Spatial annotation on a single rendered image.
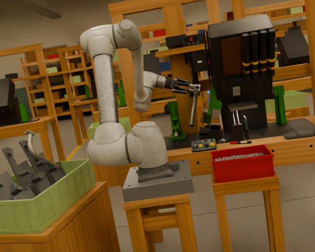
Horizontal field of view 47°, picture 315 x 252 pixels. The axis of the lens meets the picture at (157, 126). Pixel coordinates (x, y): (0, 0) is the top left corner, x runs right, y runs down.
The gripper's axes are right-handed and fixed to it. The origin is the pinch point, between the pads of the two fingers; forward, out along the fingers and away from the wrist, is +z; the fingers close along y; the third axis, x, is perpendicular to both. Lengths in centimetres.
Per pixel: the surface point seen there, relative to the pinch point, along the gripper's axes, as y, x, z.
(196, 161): -54, 1, 9
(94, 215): -96, 13, -44
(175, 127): -19.2, 23.5, -6.1
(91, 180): -75, 12, -51
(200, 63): 22.2, -2.2, 1.7
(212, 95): -9.0, -8.6, 12.3
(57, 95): 475, 787, -372
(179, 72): 22.6, 13.1, -11.3
